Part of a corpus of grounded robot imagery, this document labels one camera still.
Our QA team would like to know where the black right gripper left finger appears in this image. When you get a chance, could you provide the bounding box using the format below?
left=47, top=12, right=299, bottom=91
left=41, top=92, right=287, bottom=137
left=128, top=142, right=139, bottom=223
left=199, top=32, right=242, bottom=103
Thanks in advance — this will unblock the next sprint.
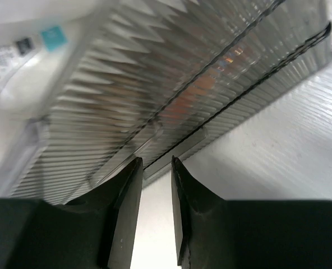
left=0, top=157, right=143, bottom=268

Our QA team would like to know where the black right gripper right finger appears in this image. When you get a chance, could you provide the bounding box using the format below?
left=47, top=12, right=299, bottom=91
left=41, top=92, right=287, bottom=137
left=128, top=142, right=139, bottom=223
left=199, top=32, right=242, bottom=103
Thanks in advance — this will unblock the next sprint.
left=171, top=157, right=332, bottom=268

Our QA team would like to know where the smoked acrylic drawer organizer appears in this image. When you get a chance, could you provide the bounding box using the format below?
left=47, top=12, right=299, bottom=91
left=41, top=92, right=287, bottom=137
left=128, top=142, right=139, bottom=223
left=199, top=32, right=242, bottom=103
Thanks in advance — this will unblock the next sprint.
left=11, top=1, right=330, bottom=204

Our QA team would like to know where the white cotton pad pack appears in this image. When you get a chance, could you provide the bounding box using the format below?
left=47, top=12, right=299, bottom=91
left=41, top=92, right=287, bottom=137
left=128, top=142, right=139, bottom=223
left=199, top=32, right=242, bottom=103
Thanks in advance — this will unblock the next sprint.
left=0, top=16, right=85, bottom=185

